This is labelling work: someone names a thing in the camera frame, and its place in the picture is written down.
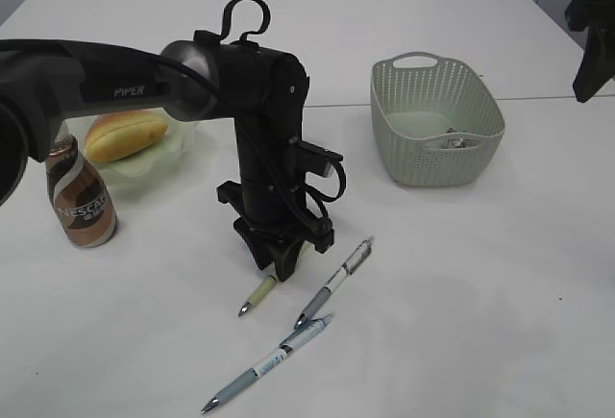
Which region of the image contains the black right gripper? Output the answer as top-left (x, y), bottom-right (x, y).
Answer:
top-left (564, 0), bottom-right (614, 103)

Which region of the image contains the yellow-green clear pen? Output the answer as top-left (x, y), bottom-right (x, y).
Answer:
top-left (238, 274), bottom-right (278, 317)

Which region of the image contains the green plastic woven basket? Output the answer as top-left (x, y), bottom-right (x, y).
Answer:
top-left (370, 53), bottom-right (505, 187)

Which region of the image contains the white grey pen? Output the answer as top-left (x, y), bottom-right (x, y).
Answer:
top-left (293, 236), bottom-right (375, 330)

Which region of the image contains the golden bread roll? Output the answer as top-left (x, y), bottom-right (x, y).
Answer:
top-left (85, 111), bottom-right (168, 162)

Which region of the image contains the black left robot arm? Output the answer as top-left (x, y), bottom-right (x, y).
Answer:
top-left (1, 34), bottom-right (342, 280)

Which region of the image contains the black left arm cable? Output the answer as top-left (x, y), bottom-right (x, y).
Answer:
top-left (220, 0), bottom-right (348, 227)

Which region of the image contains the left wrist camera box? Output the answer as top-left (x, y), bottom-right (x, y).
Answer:
top-left (298, 141), bottom-right (343, 178)

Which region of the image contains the white blue pen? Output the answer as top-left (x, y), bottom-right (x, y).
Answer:
top-left (201, 313), bottom-right (334, 416)

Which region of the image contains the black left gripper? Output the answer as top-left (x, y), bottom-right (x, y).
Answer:
top-left (217, 138), bottom-right (334, 283)

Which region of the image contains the pale green wavy plate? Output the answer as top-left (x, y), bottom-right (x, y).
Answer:
top-left (66, 108), bottom-right (195, 184)

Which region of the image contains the brown Nescafe coffee bottle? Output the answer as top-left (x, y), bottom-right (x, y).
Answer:
top-left (45, 131), bottom-right (117, 248)

